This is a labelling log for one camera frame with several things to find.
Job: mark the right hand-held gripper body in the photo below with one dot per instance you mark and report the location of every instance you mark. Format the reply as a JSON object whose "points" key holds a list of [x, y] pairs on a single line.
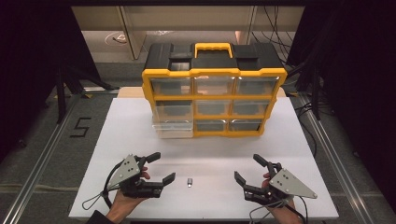
{"points": [[289, 185]]}

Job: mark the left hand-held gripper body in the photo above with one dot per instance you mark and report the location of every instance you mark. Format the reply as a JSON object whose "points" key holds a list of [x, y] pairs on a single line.
{"points": [[126, 171]]}

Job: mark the person's right hand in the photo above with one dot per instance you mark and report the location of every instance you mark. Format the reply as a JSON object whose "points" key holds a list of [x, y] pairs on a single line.
{"points": [[285, 214]]}

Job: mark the person's left hand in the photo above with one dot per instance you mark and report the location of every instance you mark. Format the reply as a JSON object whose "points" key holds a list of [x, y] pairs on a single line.
{"points": [[123, 205]]}

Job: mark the small silver metal adapter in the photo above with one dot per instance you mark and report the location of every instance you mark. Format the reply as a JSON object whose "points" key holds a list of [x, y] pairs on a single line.
{"points": [[189, 182]]}

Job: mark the clear plastic drawer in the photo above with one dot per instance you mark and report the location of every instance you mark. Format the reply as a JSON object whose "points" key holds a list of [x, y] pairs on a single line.
{"points": [[172, 112]]}

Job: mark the wooden board under table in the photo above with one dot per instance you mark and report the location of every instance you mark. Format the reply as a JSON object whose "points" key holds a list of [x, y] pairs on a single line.
{"points": [[130, 92]]}

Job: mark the black metal stand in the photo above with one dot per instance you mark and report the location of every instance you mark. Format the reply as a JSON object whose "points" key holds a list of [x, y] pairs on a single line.
{"points": [[62, 93]]}

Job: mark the yellow black drawer organizer cabinet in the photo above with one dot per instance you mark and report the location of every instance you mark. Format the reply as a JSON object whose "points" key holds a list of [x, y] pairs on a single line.
{"points": [[214, 63]]}

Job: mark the metal floor rail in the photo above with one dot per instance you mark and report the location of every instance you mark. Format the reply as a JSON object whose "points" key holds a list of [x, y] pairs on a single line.
{"points": [[37, 168], [334, 161]]}

